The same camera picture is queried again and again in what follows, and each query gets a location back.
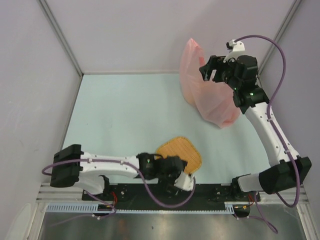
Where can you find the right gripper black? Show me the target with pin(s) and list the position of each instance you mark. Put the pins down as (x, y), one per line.
(217, 64)

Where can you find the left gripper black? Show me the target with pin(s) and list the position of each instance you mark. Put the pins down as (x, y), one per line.
(169, 184)

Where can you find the woven bamboo tray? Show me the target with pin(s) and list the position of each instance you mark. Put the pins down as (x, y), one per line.
(182, 147)

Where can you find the pink plastic bag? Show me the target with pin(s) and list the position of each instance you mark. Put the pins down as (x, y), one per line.
(214, 101)

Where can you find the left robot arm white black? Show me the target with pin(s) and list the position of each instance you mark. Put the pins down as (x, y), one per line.
(74, 167)

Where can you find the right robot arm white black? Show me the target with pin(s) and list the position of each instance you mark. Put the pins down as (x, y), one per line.
(287, 168)

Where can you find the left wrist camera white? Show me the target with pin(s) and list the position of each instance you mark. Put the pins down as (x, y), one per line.
(185, 182)

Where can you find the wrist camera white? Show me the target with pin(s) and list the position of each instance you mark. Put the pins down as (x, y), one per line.
(235, 48)
(185, 182)

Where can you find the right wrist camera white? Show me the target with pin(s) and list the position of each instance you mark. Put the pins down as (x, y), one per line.
(235, 48)

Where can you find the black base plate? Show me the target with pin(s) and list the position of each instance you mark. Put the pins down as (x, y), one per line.
(207, 197)

